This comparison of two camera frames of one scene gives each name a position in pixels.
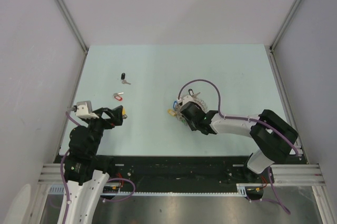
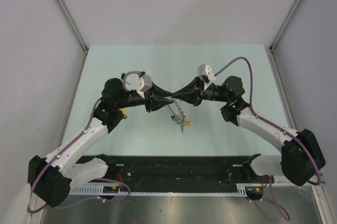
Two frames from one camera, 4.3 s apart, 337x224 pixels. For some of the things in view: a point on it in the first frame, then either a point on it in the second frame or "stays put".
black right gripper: x=191 y=126 -> x=194 y=93
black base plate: x=175 y=174 stays put
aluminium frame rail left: x=72 y=99 stays put
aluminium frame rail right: x=287 y=100 stays put
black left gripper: x=109 y=122 -> x=150 y=98
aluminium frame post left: x=63 y=9 stays put
